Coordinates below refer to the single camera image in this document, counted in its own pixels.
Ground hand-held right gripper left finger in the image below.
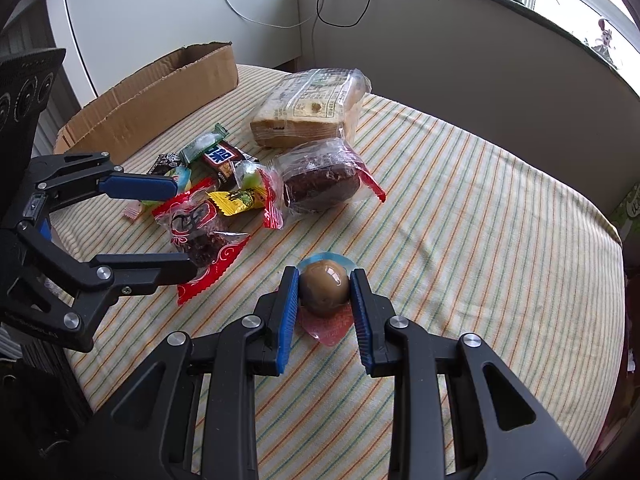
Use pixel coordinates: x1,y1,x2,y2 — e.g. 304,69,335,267
75,266,301,480

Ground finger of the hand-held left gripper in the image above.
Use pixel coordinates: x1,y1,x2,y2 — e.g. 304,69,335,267
17,220,198,353
27,151,179,217

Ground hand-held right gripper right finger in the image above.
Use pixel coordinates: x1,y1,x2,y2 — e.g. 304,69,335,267
349,269,588,480

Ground black and white snack packet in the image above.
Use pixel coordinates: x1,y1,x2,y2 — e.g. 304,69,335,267
147,152,183,176

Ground green candy pink-edged packet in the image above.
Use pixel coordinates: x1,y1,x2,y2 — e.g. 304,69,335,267
124,166,194,222

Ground brown braised egg packet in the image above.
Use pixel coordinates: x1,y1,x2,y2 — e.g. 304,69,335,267
297,254,357,347

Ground red-edged dark snack packet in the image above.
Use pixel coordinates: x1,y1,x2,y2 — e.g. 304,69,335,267
151,192,251,307

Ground green wrapper snack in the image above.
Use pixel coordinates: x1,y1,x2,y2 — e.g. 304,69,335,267
181,123,230,163

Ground brown chocolate bar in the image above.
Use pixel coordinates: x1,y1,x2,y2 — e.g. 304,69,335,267
202,141,241,168
212,162,251,191

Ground cardboard box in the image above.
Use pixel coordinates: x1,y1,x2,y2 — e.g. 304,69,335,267
52,42,240,166

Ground yellow candy packet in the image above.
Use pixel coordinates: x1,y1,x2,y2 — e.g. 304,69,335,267
207,187,268,217

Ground dark cake clear packet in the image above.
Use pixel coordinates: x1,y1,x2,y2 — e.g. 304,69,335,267
272,137,387,217

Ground striped bed sheet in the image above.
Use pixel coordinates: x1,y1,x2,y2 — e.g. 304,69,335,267
50,64,626,480

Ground clear red-edged candy packet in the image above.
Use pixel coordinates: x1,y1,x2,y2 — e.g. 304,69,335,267
234,160,285,231

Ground sliced bread clear bag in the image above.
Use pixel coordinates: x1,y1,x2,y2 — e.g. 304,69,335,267
250,67,373,150

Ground dark ribbed clothing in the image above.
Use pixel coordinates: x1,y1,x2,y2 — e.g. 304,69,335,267
0,345,93,480

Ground green printed packet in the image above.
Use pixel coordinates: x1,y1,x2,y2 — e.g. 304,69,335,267
612,190,640,241

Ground small figurine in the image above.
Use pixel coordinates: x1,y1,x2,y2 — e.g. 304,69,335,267
592,19,617,53

